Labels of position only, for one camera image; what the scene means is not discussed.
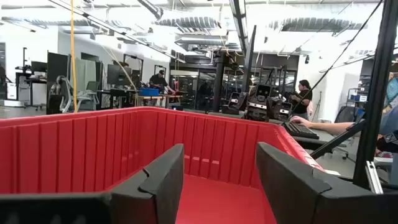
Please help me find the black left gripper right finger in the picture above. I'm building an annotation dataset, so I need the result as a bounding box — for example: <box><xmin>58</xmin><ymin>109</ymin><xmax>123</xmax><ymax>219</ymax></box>
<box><xmin>255</xmin><ymin>142</ymin><xmax>398</xmax><ymax>224</ymax></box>

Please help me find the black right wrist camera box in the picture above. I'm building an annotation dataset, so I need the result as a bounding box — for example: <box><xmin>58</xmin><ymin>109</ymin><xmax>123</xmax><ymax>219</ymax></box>
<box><xmin>256</xmin><ymin>83</ymin><xmax>272</xmax><ymax>100</ymax></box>

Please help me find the black mesh office chair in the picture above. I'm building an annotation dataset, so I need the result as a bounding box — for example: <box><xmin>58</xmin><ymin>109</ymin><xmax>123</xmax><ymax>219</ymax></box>
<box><xmin>334</xmin><ymin>105</ymin><xmax>365</xmax><ymax>124</ymax></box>

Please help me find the wooden work table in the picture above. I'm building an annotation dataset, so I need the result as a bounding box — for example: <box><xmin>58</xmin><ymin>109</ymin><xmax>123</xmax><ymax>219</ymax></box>
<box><xmin>136</xmin><ymin>93</ymin><xmax>183</xmax><ymax>108</ymax></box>

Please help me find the black computer monitor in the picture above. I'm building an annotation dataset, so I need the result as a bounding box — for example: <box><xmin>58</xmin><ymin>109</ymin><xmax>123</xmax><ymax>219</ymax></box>
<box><xmin>107</xmin><ymin>63</ymin><xmax>131</xmax><ymax>86</ymax></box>

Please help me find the silver metal bracket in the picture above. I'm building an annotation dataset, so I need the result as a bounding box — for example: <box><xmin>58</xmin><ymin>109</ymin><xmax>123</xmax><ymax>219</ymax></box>
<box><xmin>365</xmin><ymin>160</ymin><xmax>384</xmax><ymax>195</ymax></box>

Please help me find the black standing desk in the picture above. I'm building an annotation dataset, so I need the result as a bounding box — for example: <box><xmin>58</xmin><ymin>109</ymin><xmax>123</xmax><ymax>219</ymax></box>
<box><xmin>15</xmin><ymin>60</ymin><xmax>47</xmax><ymax>108</ymax></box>

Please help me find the black aluminium rig frame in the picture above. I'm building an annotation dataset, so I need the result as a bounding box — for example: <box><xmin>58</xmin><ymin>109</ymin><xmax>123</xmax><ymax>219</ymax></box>
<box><xmin>228</xmin><ymin>0</ymin><xmax>398</xmax><ymax>191</ymax></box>

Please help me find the black partition panel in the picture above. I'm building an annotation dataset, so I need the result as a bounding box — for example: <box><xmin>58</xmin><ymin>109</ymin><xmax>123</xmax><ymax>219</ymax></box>
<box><xmin>46</xmin><ymin>51</ymin><xmax>72</xmax><ymax>114</ymax></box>

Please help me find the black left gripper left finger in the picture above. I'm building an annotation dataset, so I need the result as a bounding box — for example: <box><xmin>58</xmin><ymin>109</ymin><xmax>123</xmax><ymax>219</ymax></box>
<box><xmin>0</xmin><ymin>143</ymin><xmax>185</xmax><ymax>224</ymax></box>

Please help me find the black keyboard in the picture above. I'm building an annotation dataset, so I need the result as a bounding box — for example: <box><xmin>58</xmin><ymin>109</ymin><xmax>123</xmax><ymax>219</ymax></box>
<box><xmin>282</xmin><ymin>121</ymin><xmax>320</xmax><ymax>141</ymax></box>

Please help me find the white mesh office chair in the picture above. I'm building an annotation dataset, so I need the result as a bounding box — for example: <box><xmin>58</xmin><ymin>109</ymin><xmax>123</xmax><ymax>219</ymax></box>
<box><xmin>48</xmin><ymin>75</ymin><xmax>101</xmax><ymax>114</ymax></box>

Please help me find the person's forearm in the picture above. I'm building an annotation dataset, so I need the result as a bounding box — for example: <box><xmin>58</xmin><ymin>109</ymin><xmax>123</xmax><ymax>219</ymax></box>
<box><xmin>309</xmin><ymin>121</ymin><xmax>358</xmax><ymax>136</ymax></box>

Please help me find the blue plastic crate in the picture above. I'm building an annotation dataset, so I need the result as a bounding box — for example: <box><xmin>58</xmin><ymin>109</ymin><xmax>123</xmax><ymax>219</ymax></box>
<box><xmin>138</xmin><ymin>87</ymin><xmax>160</xmax><ymax>97</ymax></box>

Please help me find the grey desk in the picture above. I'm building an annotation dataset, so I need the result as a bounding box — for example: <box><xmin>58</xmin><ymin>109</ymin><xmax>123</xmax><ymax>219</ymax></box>
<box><xmin>290</xmin><ymin>126</ymin><xmax>346</xmax><ymax>153</ymax></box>

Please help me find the yellow hanging cable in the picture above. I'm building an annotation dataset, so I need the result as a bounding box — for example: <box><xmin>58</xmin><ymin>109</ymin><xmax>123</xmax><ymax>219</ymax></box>
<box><xmin>69</xmin><ymin>0</ymin><xmax>78</xmax><ymax>113</ymax></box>

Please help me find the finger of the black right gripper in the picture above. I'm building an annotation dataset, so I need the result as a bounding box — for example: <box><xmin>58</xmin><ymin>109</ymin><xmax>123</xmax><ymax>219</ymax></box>
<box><xmin>221</xmin><ymin>91</ymin><xmax>249</xmax><ymax>115</ymax></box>
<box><xmin>273</xmin><ymin>96</ymin><xmax>294</xmax><ymax>121</ymax></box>

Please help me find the person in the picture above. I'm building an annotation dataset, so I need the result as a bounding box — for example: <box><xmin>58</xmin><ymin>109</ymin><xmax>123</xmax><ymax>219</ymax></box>
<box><xmin>289</xmin><ymin>105</ymin><xmax>398</xmax><ymax>158</ymax></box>
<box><xmin>289</xmin><ymin>79</ymin><xmax>314</xmax><ymax>121</ymax></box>
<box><xmin>148</xmin><ymin>69</ymin><xmax>177</xmax><ymax>95</ymax></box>

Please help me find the red plastic bin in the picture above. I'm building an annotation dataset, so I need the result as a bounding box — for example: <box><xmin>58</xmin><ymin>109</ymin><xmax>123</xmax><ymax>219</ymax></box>
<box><xmin>0</xmin><ymin>106</ymin><xmax>326</xmax><ymax>224</ymax></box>

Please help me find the person's hand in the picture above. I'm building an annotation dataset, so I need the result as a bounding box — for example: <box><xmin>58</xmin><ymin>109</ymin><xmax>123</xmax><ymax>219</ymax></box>
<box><xmin>289</xmin><ymin>115</ymin><xmax>313</xmax><ymax>128</ymax></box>

